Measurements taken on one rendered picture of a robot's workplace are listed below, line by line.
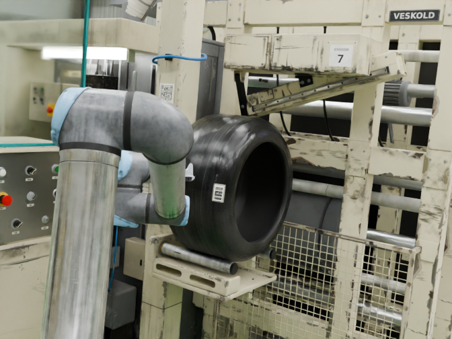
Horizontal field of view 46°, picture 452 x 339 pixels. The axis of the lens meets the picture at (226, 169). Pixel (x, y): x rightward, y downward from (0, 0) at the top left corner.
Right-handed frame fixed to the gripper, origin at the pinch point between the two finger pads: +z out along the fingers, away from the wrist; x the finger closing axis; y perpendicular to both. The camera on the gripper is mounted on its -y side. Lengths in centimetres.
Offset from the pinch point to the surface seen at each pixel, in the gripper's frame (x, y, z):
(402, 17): -40, 76, 69
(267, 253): -9, -26, 45
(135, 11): 82, 73, 42
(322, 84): -16, 45, 56
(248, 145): -11.4, 14.5, 15.0
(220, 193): -10.3, -3.1, 3.8
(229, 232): -11.1, -16.5, 11.6
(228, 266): -9.4, -29.5, 17.2
